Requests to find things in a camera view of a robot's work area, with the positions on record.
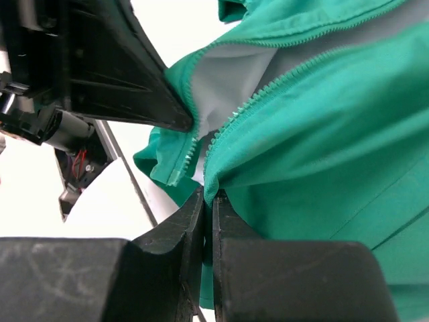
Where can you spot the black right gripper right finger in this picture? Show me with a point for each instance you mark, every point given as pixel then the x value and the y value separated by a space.
pixel 257 279

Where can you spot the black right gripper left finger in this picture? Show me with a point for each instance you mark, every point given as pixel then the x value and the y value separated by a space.
pixel 155 277

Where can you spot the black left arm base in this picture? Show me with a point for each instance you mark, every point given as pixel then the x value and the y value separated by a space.
pixel 78 170

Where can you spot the green jacket white lining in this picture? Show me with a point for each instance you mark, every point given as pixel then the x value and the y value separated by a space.
pixel 312 116

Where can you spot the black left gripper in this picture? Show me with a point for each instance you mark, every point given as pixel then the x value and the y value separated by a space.
pixel 88 58

